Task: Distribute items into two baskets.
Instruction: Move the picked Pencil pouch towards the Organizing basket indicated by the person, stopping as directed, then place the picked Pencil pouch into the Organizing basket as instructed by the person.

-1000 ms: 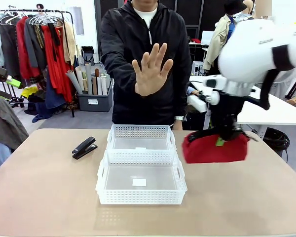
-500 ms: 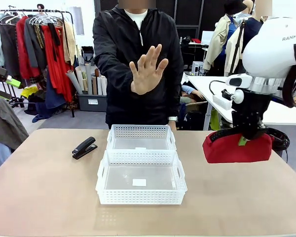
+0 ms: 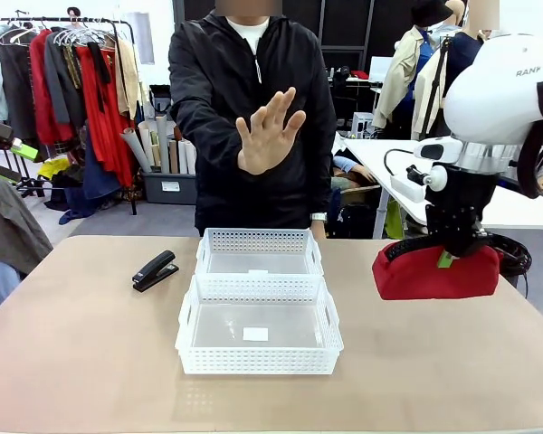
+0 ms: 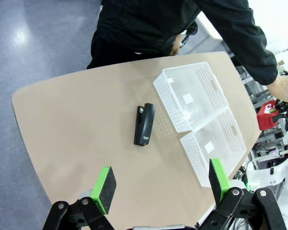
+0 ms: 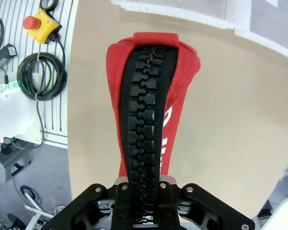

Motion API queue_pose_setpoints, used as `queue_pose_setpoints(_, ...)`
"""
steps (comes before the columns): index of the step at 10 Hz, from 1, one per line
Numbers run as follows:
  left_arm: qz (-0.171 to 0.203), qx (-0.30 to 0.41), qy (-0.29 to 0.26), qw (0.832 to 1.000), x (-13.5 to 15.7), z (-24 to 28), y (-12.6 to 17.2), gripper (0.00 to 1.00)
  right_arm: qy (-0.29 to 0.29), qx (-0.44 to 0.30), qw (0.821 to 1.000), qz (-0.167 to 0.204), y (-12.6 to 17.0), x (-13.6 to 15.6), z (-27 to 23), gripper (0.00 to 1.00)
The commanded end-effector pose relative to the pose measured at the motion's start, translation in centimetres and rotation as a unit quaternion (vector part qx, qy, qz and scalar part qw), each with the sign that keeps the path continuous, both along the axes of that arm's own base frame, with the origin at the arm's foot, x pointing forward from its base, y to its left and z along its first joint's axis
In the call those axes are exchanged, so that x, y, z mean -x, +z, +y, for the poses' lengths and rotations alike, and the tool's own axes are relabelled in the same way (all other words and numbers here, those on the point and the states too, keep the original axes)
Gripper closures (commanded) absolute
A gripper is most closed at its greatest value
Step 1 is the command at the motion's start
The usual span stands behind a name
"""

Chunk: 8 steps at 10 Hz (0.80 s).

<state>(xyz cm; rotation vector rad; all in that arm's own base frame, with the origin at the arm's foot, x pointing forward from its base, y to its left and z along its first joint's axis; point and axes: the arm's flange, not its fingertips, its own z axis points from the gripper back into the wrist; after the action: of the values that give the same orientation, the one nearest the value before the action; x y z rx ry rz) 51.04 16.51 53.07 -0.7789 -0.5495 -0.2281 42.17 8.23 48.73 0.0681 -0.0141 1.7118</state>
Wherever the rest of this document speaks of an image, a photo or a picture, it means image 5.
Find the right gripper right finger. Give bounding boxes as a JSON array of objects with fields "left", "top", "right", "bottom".
[{"left": 157, "top": 176, "right": 255, "bottom": 230}]

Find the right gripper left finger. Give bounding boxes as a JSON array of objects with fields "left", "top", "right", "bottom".
[{"left": 39, "top": 177, "right": 134, "bottom": 230}]

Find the coiled black cable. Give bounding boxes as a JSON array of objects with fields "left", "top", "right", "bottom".
[{"left": 16, "top": 35, "right": 68, "bottom": 147}]

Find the white arm mounting base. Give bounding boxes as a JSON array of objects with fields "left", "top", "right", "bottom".
[{"left": 0, "top": 79, "right": 45, "bottom": 147}]

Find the white slotted mounting plate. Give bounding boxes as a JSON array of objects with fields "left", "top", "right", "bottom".
[{"left": 0, "top": 0, "right": 74, "bottom": 146}]

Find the yellow emergency stop box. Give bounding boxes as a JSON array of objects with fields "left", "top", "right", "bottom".
[{"left": 23, "top": 9, "right": 63, "bottom": 45}]

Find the grey metal box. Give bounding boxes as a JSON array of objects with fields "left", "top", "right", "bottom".
[{"left": 0, "top": 143, "right": 31, "bottom": 183}]

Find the white cart frame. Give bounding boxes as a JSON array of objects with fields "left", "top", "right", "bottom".
[{"left": 7, "top": 185, "right": 72, "bottom": 230}]

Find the black handheld switch device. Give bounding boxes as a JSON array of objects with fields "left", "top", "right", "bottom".
[{"left": 0, "top": 43, "right": 18, "bottom": 73}]

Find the red zipper pouch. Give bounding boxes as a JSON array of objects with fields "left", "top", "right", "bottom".
[{"left": 105, "top": 31, "right": 202, "bottom": 228}]

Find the white perforated plastic basket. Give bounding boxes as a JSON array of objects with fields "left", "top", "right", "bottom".
[{"left": 110, "top": 0, "right": 250, "bottom": 37}]

